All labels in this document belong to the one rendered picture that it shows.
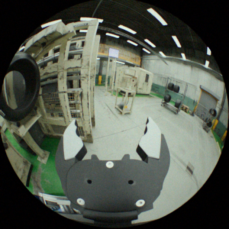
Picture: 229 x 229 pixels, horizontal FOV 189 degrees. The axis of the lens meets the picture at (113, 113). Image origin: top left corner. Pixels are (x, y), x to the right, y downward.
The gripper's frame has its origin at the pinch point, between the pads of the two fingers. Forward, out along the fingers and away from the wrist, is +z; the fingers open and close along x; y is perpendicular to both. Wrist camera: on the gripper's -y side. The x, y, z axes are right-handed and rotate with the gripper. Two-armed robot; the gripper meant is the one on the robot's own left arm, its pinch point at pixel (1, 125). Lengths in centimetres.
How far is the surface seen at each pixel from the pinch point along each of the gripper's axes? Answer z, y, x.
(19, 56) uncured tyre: 29.4, 28.5, -26.3
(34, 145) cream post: 39, -64, 39
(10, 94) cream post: 51, 10, 13
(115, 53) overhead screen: 258, -11, -368
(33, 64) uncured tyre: 42, 15, -34
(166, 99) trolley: -73, -209, -469
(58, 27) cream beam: 36, 41, -63
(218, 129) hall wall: -917, -175, -778
